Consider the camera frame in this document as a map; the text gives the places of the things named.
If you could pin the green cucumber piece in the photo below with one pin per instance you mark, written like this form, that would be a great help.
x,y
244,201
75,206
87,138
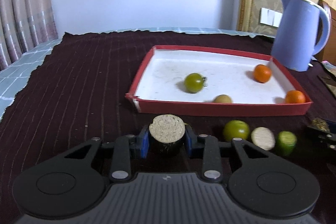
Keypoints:
x,y
287,142

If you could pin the white wall switch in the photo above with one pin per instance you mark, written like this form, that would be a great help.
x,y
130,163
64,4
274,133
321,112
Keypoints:
x,y
270,17

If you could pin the orange mandarin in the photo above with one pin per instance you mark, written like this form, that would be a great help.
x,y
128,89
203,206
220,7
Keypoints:
x,y
295,97
262,73

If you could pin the yellow round lemon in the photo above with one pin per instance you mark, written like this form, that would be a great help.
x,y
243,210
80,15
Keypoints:
x,y
222,99

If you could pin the pink patterned curtain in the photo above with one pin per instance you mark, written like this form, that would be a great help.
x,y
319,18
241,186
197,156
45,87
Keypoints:
x,y
23,9

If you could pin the dark sugarcane piece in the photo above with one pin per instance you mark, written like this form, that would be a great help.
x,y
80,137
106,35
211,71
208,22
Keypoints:
x,y
319,123

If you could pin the red cardboard tray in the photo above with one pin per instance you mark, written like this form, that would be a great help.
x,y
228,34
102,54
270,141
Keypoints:
x,y
223,69

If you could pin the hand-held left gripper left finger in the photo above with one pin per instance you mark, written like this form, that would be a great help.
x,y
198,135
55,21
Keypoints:
x,y
145,142

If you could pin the blue electric kettle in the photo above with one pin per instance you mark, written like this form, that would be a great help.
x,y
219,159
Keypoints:
x,y
296,35

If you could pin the dark green mandarin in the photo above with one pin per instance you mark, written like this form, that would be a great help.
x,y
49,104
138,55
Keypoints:
x,y
194,83

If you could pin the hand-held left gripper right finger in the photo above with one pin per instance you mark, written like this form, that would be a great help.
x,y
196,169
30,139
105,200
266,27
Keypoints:
x,y
189,144

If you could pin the brown wooden chair back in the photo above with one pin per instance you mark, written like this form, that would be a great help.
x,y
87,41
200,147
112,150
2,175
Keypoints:
x,y
331,37

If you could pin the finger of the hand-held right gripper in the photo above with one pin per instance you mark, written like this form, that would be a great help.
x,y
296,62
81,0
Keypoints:
x,y
325,138

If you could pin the cut cucumber piece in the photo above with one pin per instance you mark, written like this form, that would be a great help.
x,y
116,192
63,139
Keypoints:
x,y
263,138
166,127

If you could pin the olive patterned card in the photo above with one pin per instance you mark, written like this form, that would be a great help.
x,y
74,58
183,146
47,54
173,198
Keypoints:
x,y
331,87

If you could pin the dark striped cloth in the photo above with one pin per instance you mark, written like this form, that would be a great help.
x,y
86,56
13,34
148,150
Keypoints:
x,y
78,82

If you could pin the yellow-green lime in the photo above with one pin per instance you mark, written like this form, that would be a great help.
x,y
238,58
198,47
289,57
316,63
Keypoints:
x,y
236,131

